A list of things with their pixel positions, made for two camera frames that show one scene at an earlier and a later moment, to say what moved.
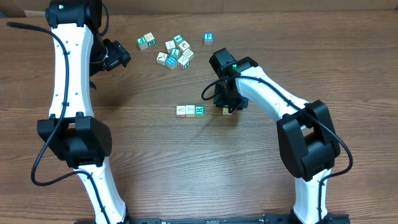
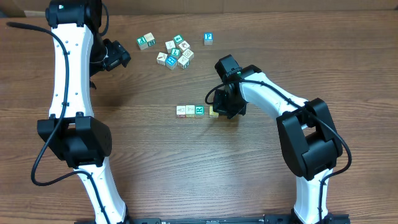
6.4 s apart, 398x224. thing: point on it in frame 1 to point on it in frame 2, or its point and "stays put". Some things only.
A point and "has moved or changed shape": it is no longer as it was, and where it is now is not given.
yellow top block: [189, 111] stays put
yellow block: [226, 111] has moved or changed shape
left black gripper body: [107, 55] stays put
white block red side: [181, 111] stays put
